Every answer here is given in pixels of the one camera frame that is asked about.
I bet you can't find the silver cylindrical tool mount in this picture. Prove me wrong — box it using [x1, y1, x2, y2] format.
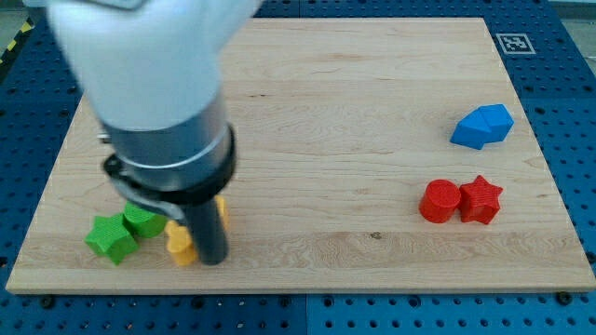
[97, 90, 237, 221]

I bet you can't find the yellow hexagon block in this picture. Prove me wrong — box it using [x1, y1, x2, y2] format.
[215, 195, 230, 232]

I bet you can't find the red cylinder block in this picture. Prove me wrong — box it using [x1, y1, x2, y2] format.
[418, 179, 461, 223]

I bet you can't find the green cylinder block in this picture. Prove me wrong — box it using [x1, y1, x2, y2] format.
[123, 202, 168, 238]

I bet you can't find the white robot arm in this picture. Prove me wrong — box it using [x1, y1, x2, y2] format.
[38, 0, 261, 265]

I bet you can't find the wooden board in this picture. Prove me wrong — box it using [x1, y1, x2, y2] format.
[7, 18, 595, 295]

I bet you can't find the fiducial marker tag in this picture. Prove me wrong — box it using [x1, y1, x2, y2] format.
[496, 33, 535, 55]

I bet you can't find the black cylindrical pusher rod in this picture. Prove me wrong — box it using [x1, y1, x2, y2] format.
[183, 198, 229, 265]

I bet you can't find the blue pentagon block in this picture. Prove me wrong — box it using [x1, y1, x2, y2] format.
[450, 109, 492, 150]

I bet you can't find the yellow star block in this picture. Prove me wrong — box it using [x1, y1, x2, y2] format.
[164, 220, 198, 266]

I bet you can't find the blue cube block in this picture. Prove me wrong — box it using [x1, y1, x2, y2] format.
[479, 104, 514, 143]

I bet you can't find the red star block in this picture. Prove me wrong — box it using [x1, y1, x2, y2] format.
[459, 175, 504, 225]

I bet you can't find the green star block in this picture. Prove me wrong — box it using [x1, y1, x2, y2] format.
[84, 214, 139, 265]

